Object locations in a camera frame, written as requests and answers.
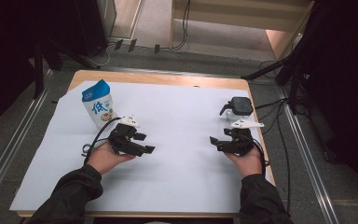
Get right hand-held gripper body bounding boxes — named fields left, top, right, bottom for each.
left=228, top=119, right=266, bottom=158

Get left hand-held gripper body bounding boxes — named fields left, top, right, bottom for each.
left=108, top=114, right=142, bottom=156

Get clear container with black lid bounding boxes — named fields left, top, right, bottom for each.
left=219, top=96, right=255, bottom=123

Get blue white milk carton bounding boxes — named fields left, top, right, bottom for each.
left=81, top=78, right=118, bottom=130

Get person's right hand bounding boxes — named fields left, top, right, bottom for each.
left=225, top=147, right=264, bottom=179

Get person's left hand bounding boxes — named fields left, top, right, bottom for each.
left=87, top=142, right=136, bottom=176

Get white paper sheet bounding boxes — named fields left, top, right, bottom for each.
left=9, top=79, right=273, bottom=215

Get wooden table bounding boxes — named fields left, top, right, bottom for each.
left=9, top=69, right=277, bottom=218

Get black metal stand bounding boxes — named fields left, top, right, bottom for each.
left=31, top=38, right=103, bottom=101
left=241, top=46, right=312, bottom=116

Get light wooden shelf unit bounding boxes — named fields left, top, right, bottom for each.
left=169, top=0, right=316, bottom=62

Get left hand-held gripper cable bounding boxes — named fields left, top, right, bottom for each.
left=81, top=116, right=122, bottom=166

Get hand-held gripper cable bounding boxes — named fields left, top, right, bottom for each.
left=81, top=116, right=122, bottom=166
left=251, top=135, right=270, bottom=178

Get right hand-held gripper cable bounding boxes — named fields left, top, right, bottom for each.
left=251, top=135, right=270, bottom=178

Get black floor cables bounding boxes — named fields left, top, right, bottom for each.
left=254, top=60, right=294, bottom=216

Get metal floor rail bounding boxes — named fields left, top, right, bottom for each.
left=0, top=69, right=54, bottom=217
left=276, top=87, right=340, bottom=224

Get white floor cable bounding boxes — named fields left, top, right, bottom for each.
left=86, top=42, right=117, bottom=68

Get black hanging cable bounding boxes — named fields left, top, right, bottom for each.
left=171, top=0, right=191, bottom=51

